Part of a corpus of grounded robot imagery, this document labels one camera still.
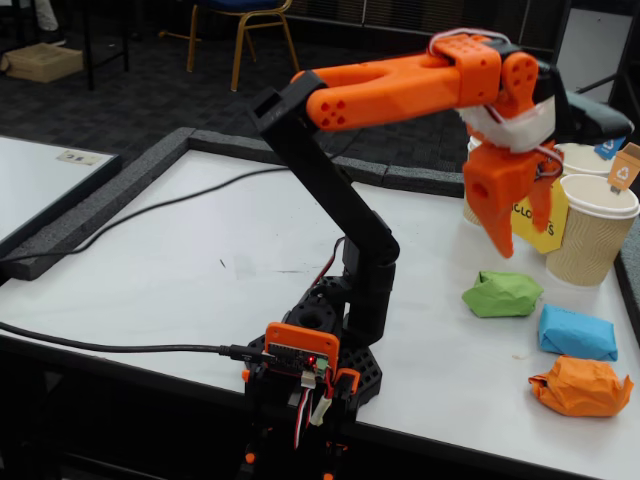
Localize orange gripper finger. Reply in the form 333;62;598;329
528;177;554;235
472;205;516;260

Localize orange gripper body white tape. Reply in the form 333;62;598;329
459;97;564;212

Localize green paper ball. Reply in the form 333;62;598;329
461;269;545;319

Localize blue paper wad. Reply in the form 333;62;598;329
538;303;619;362

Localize orange paper ball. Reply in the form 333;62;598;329
528;354;635;418

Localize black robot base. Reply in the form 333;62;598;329
247;274;384;411

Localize yellow handwritten welcome sign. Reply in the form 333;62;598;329
508;188;571;254

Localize paper cup with green tag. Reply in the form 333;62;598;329
462;135;489;229

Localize paper cup with blue tag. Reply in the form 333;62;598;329
553;142;619;178

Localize paper cup with orange tag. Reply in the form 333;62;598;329
544;173;640;288

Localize dark grey foam strip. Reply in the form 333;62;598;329
2;127;197;281
613;239;640;322
187;128;390;187
383;163;469;199

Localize blue recycling bin tag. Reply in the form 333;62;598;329
593;137;627;162

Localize orange recycling bin tag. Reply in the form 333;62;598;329
608;141;640;197

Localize black orange table clamp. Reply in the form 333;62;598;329
239;367;362;480

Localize orange controller board holder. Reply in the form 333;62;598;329
263;322;342;377

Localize paper label sticker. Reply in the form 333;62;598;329
55;151;104;167

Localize cardboard box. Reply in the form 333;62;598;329
0;42;85;84

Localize black framed whiteboard with label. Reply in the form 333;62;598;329
0;134;123;257

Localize person leg light trousers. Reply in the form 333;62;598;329
33;0;67;47

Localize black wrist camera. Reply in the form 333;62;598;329
537;63;634;149

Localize red white black wire bundle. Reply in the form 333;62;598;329
291;369;336;451

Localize gold frame blue chair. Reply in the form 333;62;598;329
158;0;303;94

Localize long black camera cable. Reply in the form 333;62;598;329
0;132;362;265

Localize black USB cable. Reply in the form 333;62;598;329
0;321;275;364

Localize black metal table frame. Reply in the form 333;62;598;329
81;0;131;92

